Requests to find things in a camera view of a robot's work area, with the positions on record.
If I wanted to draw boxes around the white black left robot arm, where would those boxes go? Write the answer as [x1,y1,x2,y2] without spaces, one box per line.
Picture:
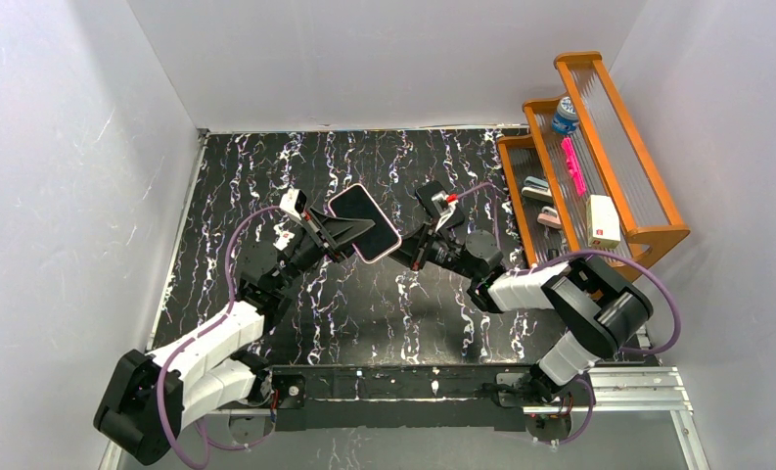
[93,210,376,469]

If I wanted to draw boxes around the teal grey stapler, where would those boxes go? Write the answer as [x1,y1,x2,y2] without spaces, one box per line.
[521,176,554,204]

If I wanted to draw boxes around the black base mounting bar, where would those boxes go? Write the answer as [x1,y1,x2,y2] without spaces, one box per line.
[257,362,576,433]

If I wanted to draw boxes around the white box on rack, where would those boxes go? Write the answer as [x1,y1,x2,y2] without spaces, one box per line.
[586,195,621,250]

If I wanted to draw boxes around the pink highlighter pen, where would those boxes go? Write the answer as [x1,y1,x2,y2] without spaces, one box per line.
[561,136,587,197]

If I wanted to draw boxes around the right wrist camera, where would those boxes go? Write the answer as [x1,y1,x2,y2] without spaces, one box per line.
[423,191,458,219]

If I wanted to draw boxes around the blue white bottle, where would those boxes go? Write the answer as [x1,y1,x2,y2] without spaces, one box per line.
[551,96,579,136]

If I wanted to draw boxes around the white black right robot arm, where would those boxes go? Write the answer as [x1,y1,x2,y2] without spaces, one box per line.
[389,221,654,402]

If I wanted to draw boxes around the beige phone case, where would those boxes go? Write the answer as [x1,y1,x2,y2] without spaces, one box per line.
[329,183,401,263]

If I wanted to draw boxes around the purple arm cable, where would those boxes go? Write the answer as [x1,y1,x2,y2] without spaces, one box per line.
[155,206,285,470]
[448,182,682,354]

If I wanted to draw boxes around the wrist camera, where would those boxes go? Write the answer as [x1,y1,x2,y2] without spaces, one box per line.
[423,191,458,219]
[279,188,307,224]

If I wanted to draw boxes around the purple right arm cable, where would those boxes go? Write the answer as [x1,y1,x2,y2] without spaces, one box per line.
[448,182,682,354]

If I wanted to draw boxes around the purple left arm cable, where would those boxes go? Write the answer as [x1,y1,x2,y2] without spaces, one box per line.
[155,206,285,470]

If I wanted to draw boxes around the orange wooden tiered rack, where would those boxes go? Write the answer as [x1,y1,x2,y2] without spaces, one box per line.
[497,52,691,267]

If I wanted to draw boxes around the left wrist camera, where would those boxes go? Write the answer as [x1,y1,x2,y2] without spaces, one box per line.
[279,188,307,224]

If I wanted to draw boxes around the black phone on table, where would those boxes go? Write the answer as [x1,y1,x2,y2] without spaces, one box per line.
[415,180,447,205]

